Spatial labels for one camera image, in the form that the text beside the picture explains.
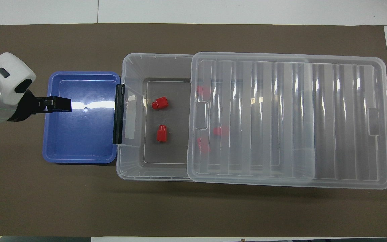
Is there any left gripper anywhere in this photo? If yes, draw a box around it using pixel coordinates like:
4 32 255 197
7 89 39 122

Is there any black box latch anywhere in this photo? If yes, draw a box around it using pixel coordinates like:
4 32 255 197
112 84 126 145

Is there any clear plastic storage box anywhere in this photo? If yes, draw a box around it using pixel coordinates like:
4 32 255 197
116 53 316 182

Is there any clear plastic box lid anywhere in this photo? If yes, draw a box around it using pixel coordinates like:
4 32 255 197
186 52 387 190

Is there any blue plastic tray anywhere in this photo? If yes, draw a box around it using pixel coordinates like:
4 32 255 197
42 71 121 164

